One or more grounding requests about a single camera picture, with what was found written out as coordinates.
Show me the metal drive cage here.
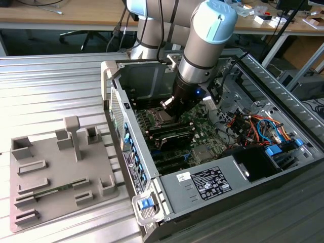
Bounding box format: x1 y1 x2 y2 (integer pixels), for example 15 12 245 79
215 75 254 119

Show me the black tripod pole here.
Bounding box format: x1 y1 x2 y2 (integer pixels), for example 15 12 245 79
259 0 308 64

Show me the large brown cardboard box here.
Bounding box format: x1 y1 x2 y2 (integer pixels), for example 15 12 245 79
280 35 324 74

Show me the grey computer box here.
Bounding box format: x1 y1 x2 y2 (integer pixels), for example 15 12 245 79
277 69 324 101

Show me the CPU socket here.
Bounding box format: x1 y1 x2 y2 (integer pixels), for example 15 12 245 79
147 107 178 127

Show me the blue data wire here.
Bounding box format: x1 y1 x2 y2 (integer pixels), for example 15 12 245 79
257 118 284 145

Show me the small cardboard box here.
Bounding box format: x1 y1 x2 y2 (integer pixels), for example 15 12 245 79
302 17 324 30

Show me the grey power supply unit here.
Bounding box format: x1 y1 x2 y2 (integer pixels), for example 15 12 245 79
158 154 235 215

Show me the silver-topped CPU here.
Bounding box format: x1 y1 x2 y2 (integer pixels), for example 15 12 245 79
157 111 173 124

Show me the grey parts rack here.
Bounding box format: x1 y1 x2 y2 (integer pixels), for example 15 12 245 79
9 115 120 233

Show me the blue case latch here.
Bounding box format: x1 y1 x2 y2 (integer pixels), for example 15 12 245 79
138 198 153 211

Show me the black monitor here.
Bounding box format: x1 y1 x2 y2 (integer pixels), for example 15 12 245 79
275 0 313 11

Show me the wooden desk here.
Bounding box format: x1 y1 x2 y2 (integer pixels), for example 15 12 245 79
0 0 324 59

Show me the clear plastic bag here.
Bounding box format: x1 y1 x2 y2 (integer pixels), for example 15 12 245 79
236 3 256 18

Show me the black graphics card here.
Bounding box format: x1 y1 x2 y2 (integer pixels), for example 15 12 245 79
149 123 195 153

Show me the metal socket cover frame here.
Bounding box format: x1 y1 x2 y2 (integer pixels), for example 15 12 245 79
150 108 168 126

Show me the black hanging cable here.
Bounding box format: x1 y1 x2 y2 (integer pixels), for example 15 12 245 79
105 7 132 53

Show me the orange red wire bundle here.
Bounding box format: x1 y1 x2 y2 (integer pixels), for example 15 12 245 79
226 113 292 147

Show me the blue disk carrier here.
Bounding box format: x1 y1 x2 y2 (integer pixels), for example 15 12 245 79
265 143 282 159

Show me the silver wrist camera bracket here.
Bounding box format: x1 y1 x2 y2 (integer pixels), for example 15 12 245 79
166 54 182 74

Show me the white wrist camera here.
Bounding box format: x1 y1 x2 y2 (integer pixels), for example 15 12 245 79
202 80 223 111

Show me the black office chair base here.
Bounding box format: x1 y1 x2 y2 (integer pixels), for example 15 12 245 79
59 29 110 53

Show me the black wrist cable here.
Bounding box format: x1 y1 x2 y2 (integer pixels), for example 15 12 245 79
219 52 250 89

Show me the open grey PC case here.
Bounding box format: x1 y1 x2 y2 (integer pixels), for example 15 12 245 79
100 49 324 243

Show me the green motherboard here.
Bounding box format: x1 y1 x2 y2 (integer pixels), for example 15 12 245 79
130 87 230 177

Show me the green RAM stick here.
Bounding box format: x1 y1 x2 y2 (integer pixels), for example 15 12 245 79
33 184 74 198

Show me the black rating label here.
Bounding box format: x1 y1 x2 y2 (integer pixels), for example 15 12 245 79
191 166 232 201

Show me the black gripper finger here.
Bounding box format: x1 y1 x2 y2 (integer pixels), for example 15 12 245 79
159 97 178 119

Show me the black narrow case label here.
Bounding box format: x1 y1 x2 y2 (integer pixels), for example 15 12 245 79
122 151 142 196

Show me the white paper sticker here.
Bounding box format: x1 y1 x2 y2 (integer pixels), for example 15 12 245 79
176 171 191 182

